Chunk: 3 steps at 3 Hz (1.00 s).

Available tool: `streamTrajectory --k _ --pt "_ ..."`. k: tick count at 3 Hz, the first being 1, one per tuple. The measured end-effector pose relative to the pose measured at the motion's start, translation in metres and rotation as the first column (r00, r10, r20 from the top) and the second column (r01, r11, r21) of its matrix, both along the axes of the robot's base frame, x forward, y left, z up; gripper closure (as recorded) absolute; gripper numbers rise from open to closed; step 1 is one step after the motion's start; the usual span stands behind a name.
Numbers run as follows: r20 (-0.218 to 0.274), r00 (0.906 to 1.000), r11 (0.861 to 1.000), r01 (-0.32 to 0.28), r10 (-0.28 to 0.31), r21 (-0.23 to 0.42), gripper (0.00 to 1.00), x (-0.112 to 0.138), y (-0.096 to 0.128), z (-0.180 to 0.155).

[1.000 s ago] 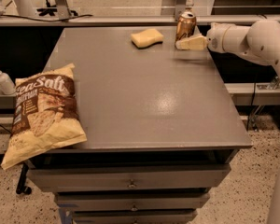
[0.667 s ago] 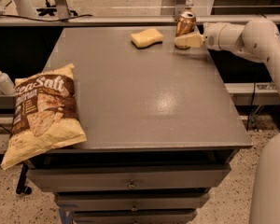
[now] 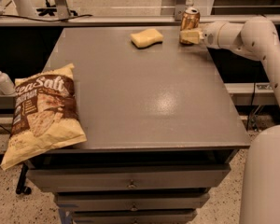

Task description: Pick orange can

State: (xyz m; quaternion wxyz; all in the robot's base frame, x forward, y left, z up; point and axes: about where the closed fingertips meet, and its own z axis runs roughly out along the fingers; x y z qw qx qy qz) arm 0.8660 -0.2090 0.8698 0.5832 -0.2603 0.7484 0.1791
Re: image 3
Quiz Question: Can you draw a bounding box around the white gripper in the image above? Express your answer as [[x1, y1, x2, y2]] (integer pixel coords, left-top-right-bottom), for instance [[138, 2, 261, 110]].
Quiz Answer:
[[179, 21, 227, 49]]

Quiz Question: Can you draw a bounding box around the orange soda can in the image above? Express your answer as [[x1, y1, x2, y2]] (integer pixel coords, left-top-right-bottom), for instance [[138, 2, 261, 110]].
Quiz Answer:
[[180, 7, 200, 32]]

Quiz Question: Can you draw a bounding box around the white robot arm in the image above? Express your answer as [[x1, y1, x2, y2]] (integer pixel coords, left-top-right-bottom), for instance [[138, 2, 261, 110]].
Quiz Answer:
[[179, 16, 280, 224]]

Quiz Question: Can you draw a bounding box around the yellow sponge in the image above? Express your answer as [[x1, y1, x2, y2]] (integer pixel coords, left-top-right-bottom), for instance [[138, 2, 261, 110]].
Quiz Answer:
[[131, 28, 163, 49]]

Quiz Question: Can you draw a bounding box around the grey drawer cabinet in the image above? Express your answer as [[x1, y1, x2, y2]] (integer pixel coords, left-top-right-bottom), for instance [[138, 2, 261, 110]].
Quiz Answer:
[[24, 26, 251, 224]]

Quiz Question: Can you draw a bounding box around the top grey drawer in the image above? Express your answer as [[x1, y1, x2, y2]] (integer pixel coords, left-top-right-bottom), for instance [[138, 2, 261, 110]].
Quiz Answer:
[[27, 164, 231, 192]]

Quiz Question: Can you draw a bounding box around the grey drawer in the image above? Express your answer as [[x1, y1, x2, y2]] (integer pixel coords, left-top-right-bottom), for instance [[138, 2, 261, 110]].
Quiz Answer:
[[55, 192, 209, 212], [73, 209, 197, 224], [27, 164, 231, 192]]

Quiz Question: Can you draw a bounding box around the sea salt chips bag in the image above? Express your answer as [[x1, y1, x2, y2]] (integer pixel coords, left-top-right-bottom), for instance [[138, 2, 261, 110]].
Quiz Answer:
[[0, 63, 87, 170]]

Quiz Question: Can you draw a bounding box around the white spray bottle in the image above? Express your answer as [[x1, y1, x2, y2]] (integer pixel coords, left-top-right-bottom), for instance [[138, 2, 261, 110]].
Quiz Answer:
[[0, 71, 15, 95]]

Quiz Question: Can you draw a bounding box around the middle grey drawer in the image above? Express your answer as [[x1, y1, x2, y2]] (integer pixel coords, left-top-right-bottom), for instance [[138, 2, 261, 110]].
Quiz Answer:
[[55, 192, 209, 212]]

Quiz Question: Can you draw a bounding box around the bottom grey drawer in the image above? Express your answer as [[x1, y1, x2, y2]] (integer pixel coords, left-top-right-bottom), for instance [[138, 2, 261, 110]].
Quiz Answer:
[[73, 209, 197, 224]]

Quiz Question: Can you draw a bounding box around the black caster leg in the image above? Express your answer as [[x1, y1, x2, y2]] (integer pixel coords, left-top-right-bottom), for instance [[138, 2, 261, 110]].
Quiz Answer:
[[16, 164, 32, 195]]

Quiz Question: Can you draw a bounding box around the black cable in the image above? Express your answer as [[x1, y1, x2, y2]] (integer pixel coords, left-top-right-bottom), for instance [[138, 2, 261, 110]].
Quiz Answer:
[[0, 13, 93, 23]]

